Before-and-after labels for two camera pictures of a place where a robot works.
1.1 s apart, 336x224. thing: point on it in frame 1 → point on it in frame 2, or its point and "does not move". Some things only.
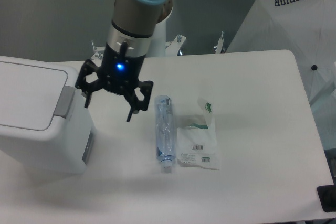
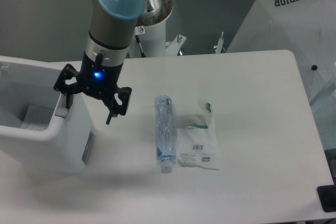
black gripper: [119, 73] → [97, 80]
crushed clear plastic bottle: [165, 131] does not move
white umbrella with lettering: [302, 19] does not move
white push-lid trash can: [45, 126] does not move
